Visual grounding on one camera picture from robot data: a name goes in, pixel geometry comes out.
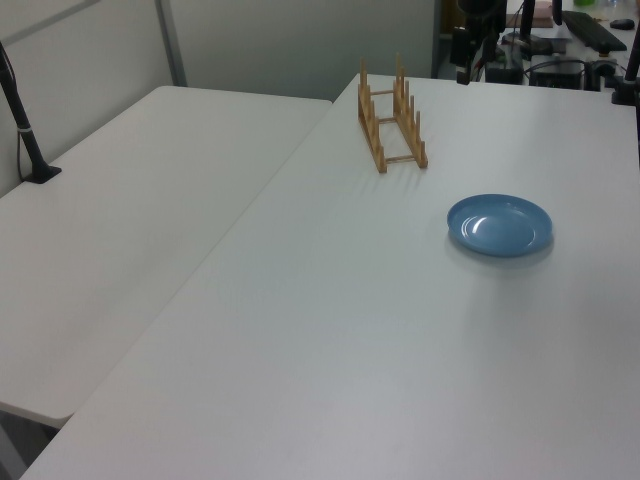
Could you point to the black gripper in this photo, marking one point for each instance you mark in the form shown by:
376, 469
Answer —
480, 12

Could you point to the blue round plate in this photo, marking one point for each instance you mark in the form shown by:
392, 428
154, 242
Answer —
500, 227

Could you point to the wooden plate rack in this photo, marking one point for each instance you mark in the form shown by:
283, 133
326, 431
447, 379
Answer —
371, 137

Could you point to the black monitor stand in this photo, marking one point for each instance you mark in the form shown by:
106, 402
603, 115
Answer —
526, 25

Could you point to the beige box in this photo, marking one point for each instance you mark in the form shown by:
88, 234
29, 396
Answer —
542, 12

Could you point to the black computer box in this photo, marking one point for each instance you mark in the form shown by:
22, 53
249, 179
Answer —
557, 75

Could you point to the black keyboard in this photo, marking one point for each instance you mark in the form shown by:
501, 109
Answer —
595, 30

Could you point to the black computer mouse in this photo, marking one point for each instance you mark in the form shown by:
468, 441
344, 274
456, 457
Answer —
622, 23

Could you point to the black clamped stand pole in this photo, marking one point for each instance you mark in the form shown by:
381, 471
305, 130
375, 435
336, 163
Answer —
631, 50

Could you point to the white side table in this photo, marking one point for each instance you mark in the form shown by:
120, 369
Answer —
125, 225

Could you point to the grey partition post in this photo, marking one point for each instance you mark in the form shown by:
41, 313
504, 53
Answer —
170, 45

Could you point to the black camera stand pole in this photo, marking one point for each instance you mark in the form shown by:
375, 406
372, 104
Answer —
30, 145

